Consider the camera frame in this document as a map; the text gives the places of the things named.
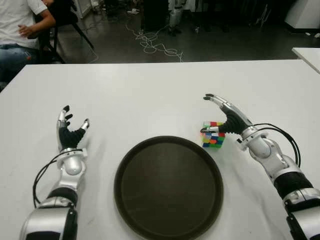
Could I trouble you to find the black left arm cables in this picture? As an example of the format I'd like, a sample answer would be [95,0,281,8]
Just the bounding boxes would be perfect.
[32,149,84,208]

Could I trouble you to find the black chair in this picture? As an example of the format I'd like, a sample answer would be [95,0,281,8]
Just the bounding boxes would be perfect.
[33,0,97,64]

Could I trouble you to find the multicoloured Rubik's cube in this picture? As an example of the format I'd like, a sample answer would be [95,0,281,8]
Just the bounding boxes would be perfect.
[199,120,227,149]

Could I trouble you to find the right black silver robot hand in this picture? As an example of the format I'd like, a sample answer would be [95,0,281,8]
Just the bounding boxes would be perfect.
[199,93,253,137]

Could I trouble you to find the white cabinet with dark base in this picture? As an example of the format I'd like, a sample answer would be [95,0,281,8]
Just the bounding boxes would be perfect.
[284,0,320,32]

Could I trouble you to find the black cabinet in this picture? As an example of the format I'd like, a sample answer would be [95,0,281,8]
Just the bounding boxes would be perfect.
[141,0,171,32]

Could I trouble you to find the tangled white floor cable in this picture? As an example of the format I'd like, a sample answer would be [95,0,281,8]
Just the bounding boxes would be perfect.
[124,18,185,63]

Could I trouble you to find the dark round plate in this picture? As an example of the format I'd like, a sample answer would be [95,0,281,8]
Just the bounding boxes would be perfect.
[113,135,225,240]

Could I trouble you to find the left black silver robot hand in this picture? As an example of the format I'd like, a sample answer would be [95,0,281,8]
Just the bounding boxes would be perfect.
[56,104,90,151]

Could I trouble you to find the seated person in white shirt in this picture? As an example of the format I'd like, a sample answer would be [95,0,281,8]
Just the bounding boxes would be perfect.
[0,0,57,82]

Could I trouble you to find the metal folding stand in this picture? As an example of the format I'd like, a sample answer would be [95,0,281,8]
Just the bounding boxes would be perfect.
[254,3,273,28]

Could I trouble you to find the white framed cabinet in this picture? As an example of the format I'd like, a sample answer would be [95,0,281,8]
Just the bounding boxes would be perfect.
[72,0,94,20]

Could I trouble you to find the white side table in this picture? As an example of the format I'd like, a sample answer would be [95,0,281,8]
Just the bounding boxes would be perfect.
[291,46,320,74]

